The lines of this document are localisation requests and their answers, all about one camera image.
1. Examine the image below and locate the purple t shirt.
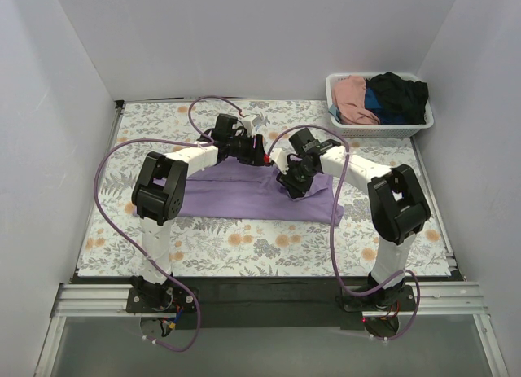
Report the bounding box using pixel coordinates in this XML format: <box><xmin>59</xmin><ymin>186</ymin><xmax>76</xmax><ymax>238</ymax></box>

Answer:
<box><xmin>179</xmin><ymin>158</ymin><xmax>335</xmax><ymax>224</ymax></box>

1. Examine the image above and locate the blue t shirt in basket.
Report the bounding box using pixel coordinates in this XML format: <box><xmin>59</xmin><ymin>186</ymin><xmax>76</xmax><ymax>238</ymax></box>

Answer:
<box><xmin>365</xmin><ymin>88</ymin><xmax>407</xmax><ymax>125</ymax></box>

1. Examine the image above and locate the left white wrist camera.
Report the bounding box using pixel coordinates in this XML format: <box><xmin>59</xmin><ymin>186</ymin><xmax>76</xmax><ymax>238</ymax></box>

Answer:
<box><xmin>240</xmin><ymin>113</ymin><xmax>269</xmax><ymax>137</ymax></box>

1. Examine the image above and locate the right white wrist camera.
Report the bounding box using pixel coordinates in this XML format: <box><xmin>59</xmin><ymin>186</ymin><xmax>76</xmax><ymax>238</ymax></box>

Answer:
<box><xmin>265</xmin><ymin>148</ymin><xmax>289</xmax><ymax>174</ymax></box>

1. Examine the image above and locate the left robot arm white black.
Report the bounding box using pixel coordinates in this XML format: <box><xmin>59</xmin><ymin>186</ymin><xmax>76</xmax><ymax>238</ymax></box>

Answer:
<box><xmin>131</xmin><ymin>114</ymin><xmax>266</xmax><ymax>312</ymax></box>

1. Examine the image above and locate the aluminium frame rail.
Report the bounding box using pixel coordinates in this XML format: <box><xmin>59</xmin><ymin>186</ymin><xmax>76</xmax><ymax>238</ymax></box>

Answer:
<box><xmin>35</xmin><ymin>281</ymin><xmax>507</xmax><ymax>376</ymax></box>

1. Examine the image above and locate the floral patterned table cloth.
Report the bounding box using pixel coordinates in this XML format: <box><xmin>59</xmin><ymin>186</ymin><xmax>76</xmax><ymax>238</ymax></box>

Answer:
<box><xmin>75</xmin><ymin>99</ymin><xmax>457</xmax><ymax>278</ymax></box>

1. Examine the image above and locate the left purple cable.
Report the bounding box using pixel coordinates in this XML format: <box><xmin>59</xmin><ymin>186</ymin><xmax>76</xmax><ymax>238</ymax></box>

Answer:
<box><xmin>94</xmin><ymin>94</ymin><xmax>245</xmax><ymax>353</ymax></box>

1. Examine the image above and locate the white plastic laundry basket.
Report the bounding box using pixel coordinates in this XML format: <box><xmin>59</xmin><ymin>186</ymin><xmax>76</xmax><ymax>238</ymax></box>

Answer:
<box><xmin>325</xmin><ymin>72</ymin><xmax>435</xmax><ymax>138</ymax></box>

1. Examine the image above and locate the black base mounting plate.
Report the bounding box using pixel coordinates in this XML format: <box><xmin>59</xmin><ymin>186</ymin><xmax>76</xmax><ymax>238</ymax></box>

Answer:
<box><xmin>125</xmin><ymin>277</ymin><xmax>417</xmax><ymax>335</ymax></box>

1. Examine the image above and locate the pink t shirt in basket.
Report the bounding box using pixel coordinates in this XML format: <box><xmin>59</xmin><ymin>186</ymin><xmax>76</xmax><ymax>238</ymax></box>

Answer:
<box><xmin>332</xmin><ymin>75</ymin><xmax>380</xmax><ymax>125</ymax></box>

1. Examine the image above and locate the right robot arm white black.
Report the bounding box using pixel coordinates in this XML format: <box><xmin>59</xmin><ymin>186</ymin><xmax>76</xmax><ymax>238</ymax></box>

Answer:
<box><xmin>266</xmin><ymin>125</ymin><xmax>431</xmax><ymax>310</ymax></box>

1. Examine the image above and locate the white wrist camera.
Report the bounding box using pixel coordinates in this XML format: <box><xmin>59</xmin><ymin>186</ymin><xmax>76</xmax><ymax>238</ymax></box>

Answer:
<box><xmin>265</xmin><ymin>148</ymin><xmax>289</xmax><ymax>174</ymax></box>
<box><xmin>240</xmin><ymin>113</ymin><xmax>269</xmax><ymax>137</ymax></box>

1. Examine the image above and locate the black t shirt in basket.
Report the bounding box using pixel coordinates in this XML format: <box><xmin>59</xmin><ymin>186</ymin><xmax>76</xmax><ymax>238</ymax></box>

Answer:
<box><xmin>366</xmin><ymin>72</ymin><xmax>429</xmax><ymax>125</ymax></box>

